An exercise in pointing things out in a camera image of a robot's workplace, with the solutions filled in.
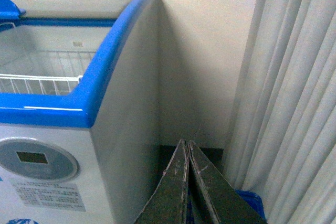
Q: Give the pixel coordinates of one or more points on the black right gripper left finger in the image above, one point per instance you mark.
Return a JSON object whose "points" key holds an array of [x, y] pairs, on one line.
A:
{"points": [[168, 203]]}

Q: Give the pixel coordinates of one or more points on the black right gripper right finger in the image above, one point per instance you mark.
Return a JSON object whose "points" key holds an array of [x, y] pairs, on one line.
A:
{"points": [[216, 198]]}

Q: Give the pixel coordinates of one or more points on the glass sliding freezer lid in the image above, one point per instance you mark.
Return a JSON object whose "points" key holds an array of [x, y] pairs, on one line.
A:
{"points": [[13, 10]]}

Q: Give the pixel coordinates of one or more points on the blue plastic shopping basket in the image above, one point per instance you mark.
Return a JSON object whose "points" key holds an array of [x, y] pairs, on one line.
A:
{"points": [[254, 200]]}

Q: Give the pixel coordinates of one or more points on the white pleated curtain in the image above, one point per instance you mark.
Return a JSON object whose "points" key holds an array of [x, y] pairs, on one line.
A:
{"points": [[282, 144]]}

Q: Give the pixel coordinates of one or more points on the grey instruction sticker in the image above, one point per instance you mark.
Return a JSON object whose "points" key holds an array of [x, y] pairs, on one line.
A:
{"points": [[61, 196]]}

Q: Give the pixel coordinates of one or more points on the oval grey control panel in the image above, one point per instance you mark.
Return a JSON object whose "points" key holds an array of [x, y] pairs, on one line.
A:
{"points": [[33, 159]]}

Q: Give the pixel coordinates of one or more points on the white blue chest freezer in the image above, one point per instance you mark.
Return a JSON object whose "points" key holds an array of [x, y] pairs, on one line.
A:
{"points": [[108, 123]]}

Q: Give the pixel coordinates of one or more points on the white wire freezer basket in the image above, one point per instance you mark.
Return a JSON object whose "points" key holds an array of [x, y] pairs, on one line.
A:
{"points": [[44, 72]]}

